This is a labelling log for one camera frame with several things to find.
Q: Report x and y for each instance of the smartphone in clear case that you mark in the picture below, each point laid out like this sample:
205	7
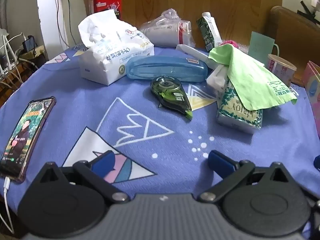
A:
22	135

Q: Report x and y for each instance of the green patterned tissue pack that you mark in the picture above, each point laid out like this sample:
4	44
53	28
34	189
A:
237	118

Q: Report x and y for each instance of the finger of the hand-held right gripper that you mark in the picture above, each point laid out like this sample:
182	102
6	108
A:
317	163

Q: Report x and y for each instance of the light green cloth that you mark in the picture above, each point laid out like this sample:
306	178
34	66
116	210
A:
247	80

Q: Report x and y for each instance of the pink fuzzy toy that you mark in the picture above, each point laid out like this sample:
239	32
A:
230	42

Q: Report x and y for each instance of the purple printed tablecloth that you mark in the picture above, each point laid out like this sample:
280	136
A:
75	105

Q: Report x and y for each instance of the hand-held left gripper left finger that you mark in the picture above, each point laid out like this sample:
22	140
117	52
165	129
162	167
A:
103	163

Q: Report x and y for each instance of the pink and white paper cup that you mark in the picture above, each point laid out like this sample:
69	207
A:
280	70

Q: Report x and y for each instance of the beige power strip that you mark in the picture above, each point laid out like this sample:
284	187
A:
33	52

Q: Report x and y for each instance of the large white tissue pack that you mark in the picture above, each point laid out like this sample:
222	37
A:
112	55

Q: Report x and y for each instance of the wooden cabinet panel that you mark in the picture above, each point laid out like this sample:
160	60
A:
225	0

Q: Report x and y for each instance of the translucent blue glasses case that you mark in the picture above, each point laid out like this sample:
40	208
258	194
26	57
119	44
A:
165	67

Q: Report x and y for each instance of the white plastic tube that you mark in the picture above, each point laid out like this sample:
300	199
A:
190	50

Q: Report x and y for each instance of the black charger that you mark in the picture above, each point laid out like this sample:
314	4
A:
28	43

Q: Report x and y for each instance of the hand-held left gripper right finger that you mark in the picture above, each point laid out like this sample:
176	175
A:
220	165

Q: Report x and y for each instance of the green and white carton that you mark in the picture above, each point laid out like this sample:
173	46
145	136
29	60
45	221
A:
208	30

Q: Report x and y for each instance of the green correction tape dispenser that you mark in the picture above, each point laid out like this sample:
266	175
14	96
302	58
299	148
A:
170	92

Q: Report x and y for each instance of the plastic-wrapped paper cups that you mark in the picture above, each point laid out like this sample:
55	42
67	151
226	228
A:
162	33

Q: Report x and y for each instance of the pink tin box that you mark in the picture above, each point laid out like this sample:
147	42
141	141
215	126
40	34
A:
312	80

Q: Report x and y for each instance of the black tape strips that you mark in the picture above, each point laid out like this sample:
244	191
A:
307	11

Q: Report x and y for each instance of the red box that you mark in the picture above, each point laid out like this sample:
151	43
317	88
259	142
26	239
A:
105	3

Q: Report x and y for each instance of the wooden chair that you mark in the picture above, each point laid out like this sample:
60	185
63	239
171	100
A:
295	35

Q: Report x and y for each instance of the light green mug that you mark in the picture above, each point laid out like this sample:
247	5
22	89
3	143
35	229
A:
260	45

